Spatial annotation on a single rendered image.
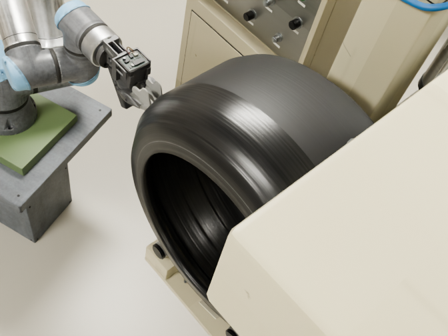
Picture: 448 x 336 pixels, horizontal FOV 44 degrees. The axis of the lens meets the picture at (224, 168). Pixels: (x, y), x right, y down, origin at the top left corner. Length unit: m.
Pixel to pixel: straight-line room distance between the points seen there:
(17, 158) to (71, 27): 0.64
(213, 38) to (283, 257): 1.65
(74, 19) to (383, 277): 1.07
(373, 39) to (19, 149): 1.24
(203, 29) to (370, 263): 1.69
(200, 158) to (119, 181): 1.66
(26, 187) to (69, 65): 0.56
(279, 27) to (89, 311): 1.31
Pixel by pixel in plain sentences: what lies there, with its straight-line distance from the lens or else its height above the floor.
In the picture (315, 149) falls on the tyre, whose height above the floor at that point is 1.48.
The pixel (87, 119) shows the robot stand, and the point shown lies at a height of 0.60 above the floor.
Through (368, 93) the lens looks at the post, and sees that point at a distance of 1.15.
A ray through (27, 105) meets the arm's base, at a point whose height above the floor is 0.71.
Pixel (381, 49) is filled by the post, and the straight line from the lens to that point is 1.09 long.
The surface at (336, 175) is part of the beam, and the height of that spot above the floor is 1.78.
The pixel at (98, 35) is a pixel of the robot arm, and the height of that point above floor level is 1.27.
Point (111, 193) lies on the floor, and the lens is 2.56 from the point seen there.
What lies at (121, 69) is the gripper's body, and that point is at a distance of 1.29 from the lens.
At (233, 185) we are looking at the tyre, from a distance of 0.92.
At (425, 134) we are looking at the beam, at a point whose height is 1.78.
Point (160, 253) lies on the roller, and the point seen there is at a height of 0.92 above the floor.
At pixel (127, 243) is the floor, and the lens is 2.44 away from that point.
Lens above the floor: 2.18
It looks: 54 degrees down
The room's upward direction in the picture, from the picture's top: 16 degrees clockwise
